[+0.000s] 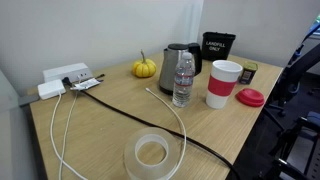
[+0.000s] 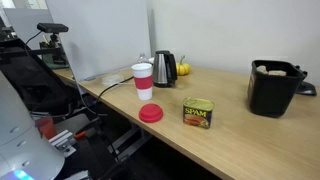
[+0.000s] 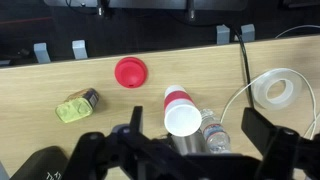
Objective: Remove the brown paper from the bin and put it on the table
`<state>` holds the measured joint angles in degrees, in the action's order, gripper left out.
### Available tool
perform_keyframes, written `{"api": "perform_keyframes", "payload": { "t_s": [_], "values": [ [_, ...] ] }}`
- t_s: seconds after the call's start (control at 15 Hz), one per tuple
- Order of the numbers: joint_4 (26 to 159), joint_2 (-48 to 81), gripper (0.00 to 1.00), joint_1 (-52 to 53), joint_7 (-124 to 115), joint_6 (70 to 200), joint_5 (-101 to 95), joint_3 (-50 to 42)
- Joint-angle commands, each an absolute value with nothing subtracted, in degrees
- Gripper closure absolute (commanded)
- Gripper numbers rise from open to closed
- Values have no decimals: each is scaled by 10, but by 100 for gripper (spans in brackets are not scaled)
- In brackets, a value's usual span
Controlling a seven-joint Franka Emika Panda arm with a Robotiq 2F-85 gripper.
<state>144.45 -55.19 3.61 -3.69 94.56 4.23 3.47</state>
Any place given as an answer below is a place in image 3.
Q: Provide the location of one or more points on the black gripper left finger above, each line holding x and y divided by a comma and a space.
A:
100, 153

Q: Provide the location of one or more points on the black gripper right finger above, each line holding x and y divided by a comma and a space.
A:
283, 150

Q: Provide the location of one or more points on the spam can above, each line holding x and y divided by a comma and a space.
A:
77, 106

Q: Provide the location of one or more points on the clear tape roll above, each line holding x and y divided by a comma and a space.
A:
261, 90

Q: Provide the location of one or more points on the clear plastic water bottle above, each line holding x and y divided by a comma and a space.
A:
216, 133

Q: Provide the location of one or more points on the red cup lid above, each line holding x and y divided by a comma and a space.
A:
131, 72

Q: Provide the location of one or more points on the white cup with red sleeve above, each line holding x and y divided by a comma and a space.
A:
180, 111

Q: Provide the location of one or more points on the grey metal bracket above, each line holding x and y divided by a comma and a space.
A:
222, 34
80, 49
41, 52
247, 32

